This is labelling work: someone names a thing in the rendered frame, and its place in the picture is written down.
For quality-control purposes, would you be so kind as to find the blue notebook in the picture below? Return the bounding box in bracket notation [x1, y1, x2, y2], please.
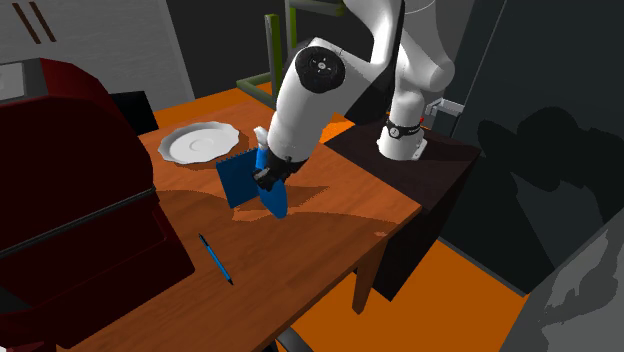
[215, 147, 262, 210]

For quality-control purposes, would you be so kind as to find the white scalloped plate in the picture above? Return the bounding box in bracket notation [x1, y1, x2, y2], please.
[157, 120, 242, 166]

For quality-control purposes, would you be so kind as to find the wooden table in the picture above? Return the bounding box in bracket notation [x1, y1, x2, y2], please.
[55, 82, 424, 352]

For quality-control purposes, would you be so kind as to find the blue pen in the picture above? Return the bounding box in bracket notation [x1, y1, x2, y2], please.
[197, 232, 236, 287]

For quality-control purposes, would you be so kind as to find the dark robot stand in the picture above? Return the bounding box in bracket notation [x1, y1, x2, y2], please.
[323, 118, 483, 303]

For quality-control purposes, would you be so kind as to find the black box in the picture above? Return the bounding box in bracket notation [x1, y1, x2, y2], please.
[110, 90, 161, 137]

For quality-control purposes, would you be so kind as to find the dark red appliance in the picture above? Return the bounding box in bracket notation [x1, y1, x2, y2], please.
[0, 57, 197, 350]

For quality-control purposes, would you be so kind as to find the green frame chair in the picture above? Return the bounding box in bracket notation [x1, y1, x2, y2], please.
[235, 0, 348, 111]

